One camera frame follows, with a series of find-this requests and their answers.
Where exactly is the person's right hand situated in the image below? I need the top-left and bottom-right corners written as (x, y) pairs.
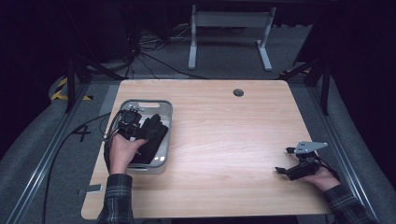
top-left (303, 167), bottom-right (341, 192)

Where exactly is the person's left hand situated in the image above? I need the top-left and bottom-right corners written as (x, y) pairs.
top-left (107, 133), bottom-right (148, 175)

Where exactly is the grey tape strip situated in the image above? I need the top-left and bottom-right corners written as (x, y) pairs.
top-left (77, 184), bottom-right (104, 197)

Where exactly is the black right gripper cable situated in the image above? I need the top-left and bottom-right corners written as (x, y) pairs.
top-left (316, 157), bottom-right (341, 181)

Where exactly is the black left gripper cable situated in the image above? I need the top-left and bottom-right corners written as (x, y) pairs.
top-left (41, 109), bottom-right (123, 224)

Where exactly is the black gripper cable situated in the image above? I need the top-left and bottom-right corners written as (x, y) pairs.
top-left (316, 157), bottom-right (341, 181)
top-left (41, 109), bottom-right (123, 224)

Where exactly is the bundle of floor cables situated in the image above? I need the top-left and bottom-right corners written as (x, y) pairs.
top-left (123, 18), bottom-right (208, 80)

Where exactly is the white metal desk frame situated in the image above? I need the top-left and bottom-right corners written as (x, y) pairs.
top-left (188, 4), bottom-right (277, 72)

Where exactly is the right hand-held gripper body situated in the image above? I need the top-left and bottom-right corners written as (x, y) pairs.
top-left (285, 141), bottom-right (329, 182)

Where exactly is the black metal stand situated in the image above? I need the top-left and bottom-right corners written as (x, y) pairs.
top-left (64, 53), bottom-right (126, 114)
top-left (279, 58), bottom-right (332, 117)

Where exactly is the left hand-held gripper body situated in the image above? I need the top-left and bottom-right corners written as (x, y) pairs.
top-left (118, 105), bottom-right (157, 142)

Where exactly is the grey plastic bin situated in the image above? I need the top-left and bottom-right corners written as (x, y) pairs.
top-left (117, 99), bottom-right (174, 175)

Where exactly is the black glove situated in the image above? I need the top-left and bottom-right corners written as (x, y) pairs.
top-left (134, 113), bottom-right (169, 165)

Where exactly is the yellow black hazard tape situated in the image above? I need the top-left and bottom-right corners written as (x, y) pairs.
top-left (50, 77), bottom-right (94, 102)

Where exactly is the aluminium floor rail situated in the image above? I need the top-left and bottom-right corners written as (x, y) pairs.
top-left (306, 86), bottom-right (380, 220)
top-left (5, 83), bottom-right (92, 224)

